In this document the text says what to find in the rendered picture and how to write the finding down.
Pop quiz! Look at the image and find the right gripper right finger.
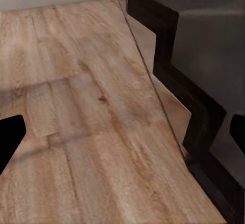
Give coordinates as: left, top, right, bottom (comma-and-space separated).
229, 114, 245, 154

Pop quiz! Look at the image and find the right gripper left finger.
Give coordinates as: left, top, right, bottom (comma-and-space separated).
0, 115, 26, 175

